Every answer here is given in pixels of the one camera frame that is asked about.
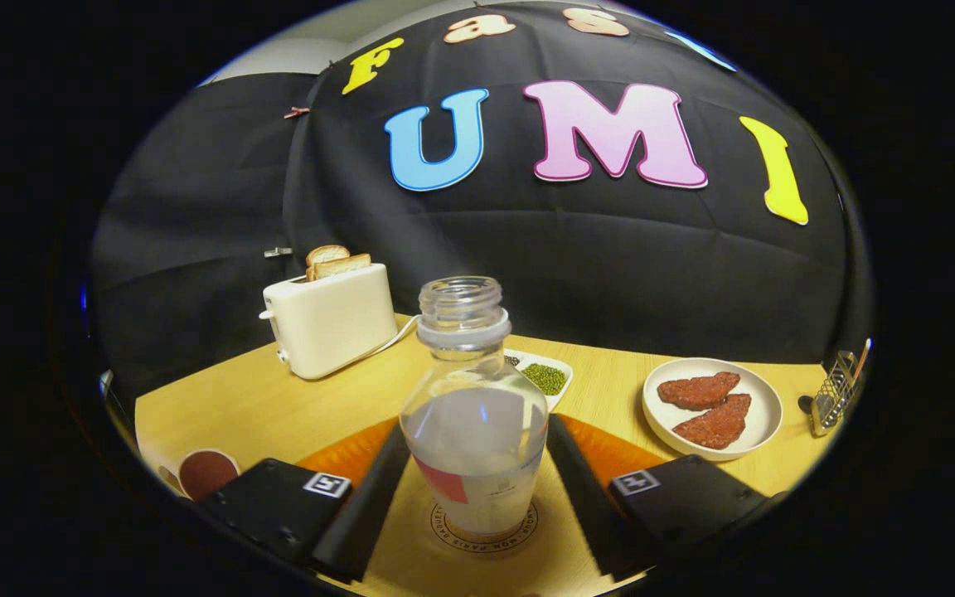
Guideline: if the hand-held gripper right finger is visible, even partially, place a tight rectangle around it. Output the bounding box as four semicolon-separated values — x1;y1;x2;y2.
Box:
545;413;785;581

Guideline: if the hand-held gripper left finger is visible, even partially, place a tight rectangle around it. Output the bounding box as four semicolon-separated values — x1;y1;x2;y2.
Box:
200;417;412;585

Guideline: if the round wooden coaster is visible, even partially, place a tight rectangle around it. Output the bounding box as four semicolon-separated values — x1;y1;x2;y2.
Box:
428;497;541;555

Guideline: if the clear juice bottle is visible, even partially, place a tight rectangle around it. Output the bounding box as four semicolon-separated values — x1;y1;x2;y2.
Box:
400;276;550;541

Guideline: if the cream cup with wooden handle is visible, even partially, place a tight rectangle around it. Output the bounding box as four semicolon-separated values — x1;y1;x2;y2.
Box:
158;449;241;503

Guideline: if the wooden table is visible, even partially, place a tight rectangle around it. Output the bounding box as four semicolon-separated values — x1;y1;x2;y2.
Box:
133;313;839;597

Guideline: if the white divided bean dish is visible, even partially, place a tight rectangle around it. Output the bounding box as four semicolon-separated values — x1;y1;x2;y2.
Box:
504;349;574;413

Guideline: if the red meat patty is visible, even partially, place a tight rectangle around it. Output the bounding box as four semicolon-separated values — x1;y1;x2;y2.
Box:
672;393;753;451
657;371;742;411

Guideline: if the white toaster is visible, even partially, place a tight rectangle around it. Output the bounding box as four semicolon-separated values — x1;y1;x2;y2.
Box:
259;263;400;381

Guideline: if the white round plate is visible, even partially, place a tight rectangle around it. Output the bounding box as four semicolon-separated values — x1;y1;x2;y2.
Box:
642;357;784;462

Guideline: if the black backdrop cloth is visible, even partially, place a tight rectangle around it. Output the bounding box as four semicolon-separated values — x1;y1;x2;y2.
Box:
90;0;875;399

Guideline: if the toast slice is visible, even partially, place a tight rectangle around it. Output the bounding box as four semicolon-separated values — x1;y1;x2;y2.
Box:
312;254;372;281
305;245;351;270

